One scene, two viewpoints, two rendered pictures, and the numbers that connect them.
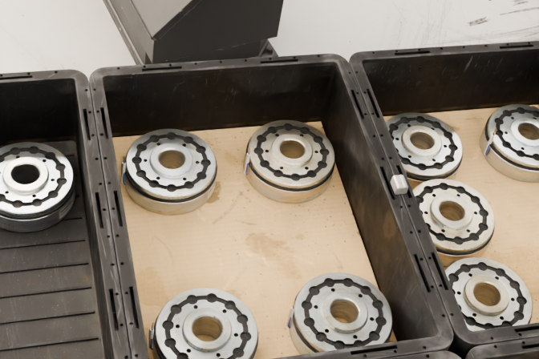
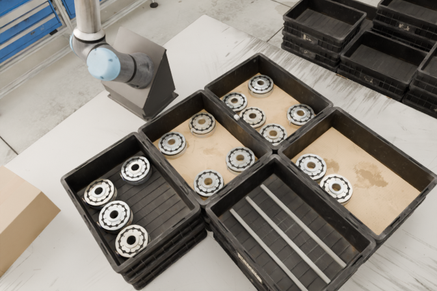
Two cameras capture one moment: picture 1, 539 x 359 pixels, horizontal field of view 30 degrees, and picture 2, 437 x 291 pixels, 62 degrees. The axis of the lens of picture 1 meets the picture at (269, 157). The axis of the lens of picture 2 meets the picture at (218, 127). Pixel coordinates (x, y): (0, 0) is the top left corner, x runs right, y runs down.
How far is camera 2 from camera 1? 24 cm
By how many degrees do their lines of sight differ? 8
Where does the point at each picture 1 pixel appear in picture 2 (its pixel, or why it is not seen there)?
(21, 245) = (145, 186)
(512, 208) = (266, 106)
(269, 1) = (169, 80)
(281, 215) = (208, 140)
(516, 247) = (273, 115)
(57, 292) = (162, 193)
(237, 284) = (207, 165)
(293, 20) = (176, 81)
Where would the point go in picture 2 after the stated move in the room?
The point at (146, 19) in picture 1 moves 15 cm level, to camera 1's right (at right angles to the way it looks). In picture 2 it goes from (138, 104) to (172, 95)
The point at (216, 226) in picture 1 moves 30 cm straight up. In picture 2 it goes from (193, 152) to (179, 98)
